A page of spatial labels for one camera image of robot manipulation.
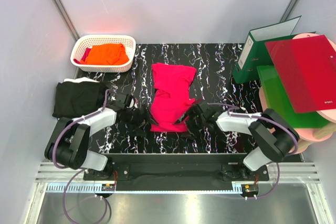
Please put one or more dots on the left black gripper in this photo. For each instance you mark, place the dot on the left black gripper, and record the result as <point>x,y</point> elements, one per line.
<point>142,120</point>

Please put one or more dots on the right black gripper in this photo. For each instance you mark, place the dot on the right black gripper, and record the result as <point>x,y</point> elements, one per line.
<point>191,114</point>

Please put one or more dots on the magenta t shirt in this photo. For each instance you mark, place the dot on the magenta t shirt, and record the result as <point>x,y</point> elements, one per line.
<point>172,96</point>

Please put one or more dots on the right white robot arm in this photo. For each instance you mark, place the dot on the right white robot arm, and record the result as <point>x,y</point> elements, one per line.
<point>275,138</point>

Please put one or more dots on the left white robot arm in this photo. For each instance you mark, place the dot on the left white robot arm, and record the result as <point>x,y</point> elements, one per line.
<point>68,146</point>

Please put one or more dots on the orange t shirt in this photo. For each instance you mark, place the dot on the orange t shirt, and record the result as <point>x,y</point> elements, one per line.
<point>105,55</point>

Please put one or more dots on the white plastic basket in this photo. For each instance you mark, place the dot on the white plastic basket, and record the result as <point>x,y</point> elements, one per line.
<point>88,41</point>

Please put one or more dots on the folded black t shirt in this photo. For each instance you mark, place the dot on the folded black t shirt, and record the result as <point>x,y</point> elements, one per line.
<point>75,99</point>

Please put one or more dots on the green plastic folder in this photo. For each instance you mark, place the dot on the green plastic folder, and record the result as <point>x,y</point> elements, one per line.
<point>277,99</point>

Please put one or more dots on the green lever arch binder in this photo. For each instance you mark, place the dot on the green lever arch binder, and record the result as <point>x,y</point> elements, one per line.
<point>254,51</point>

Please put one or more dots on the pink round wooden stool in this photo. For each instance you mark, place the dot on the pink round wooden stool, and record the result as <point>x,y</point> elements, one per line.
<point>308,136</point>

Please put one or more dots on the red plastic folder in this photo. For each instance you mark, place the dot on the red plastic folder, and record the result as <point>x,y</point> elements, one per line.
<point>306,68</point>

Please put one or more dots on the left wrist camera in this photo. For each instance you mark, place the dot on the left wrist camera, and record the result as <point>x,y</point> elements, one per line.
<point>131,103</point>

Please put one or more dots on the aluminium rail frame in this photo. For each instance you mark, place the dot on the aluminium rail frame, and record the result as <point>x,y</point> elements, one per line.
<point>292,195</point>

